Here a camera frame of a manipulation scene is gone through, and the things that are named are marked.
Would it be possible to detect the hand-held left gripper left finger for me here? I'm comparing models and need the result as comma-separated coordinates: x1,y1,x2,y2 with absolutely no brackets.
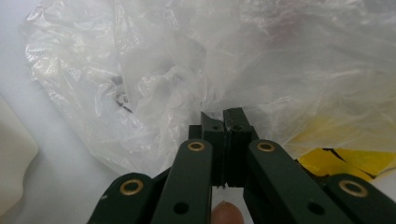
188,111,226,189

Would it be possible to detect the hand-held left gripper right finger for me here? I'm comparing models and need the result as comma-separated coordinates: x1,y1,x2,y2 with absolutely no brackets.
222,106,260,189

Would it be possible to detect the clear plastic bag with print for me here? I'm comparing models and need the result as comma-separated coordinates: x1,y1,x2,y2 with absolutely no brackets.
21,0,396,178

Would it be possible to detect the yellow packet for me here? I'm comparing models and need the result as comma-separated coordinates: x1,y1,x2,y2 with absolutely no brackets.
284,116,396,183

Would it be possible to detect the cream white object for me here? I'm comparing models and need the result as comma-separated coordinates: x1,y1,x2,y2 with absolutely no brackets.
0,94,40,217

